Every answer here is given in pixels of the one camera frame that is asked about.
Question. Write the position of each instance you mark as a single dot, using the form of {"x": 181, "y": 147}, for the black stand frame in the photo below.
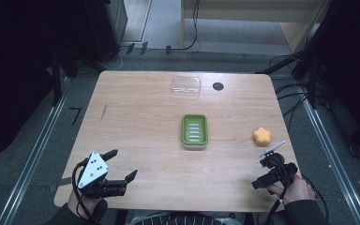
{"x": 309, "y": 59}

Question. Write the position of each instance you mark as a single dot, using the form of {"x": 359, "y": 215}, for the black cabinet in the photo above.
{"x": 106, "y": 28}

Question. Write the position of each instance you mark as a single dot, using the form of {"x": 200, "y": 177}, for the light wooden furniture panel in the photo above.
{"x": 300, "y": 31}

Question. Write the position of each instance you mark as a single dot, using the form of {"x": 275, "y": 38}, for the green soap dish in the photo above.
{"x": 194, "y": 130}

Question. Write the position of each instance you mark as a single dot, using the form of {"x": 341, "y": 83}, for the black round table grommet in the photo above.
{"x": 218, "y": 86}

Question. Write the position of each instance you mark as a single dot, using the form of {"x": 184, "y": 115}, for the person's left hand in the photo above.
{"x": 90, "y": 203}

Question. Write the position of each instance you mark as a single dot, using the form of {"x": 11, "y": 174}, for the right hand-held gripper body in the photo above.
{"x": 286, "y": 170}

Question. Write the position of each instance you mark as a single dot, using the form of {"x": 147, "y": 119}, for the clear plastic container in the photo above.
{"x": 186, "y": 86}

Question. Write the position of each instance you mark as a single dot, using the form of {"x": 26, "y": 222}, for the person's right hand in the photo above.
{"x": 296, "y": 190}

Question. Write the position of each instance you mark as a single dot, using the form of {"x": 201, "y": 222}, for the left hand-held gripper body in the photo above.
{"x": 93, "y": 170}

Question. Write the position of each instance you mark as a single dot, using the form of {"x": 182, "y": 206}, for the orange flower-shaped soap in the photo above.
{"x": 262, "y": 136}

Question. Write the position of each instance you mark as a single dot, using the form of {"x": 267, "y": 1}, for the metal floor rail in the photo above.
{"x": 34, "y": 156}
{"x": 334, "y": 156}

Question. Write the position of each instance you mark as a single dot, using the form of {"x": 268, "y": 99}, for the striped chair seat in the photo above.
{"x": 181, "y": 219}

